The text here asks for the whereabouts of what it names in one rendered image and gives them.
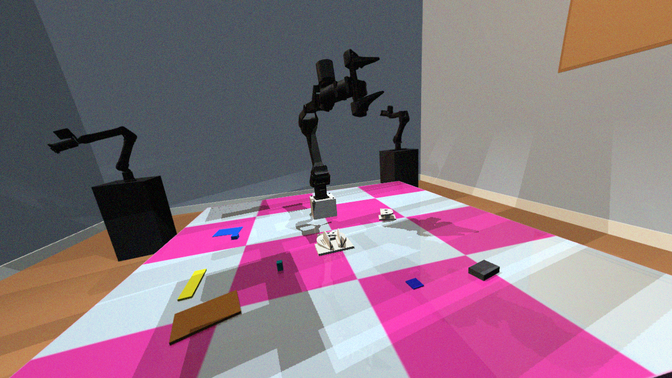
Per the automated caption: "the yellow flat bar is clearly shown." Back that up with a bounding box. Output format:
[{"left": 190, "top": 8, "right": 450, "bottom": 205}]
[{"left": 177, "top": 269, "right": 207, "bottom": 301}]

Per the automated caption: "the blue flat plate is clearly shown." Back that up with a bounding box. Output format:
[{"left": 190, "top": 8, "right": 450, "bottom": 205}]
[{"left": 213, "top": 226, "right": 243, "bottom": 237}]

